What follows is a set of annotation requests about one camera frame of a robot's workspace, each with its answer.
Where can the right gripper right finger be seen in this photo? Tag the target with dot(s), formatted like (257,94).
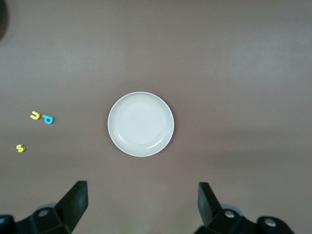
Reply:
(209,207)

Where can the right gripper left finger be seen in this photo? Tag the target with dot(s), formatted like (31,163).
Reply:
(73,202)

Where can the yellow foam letter s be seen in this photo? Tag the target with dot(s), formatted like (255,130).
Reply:
(20,148)

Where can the teal foam letter p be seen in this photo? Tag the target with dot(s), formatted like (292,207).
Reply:
(45,117)

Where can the yellow foam letter u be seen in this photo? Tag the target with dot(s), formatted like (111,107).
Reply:
(33,116)

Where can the beige round plate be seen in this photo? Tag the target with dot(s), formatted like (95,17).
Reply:
(141,124)

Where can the blue round plate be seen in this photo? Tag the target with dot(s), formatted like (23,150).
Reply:
(3,17)

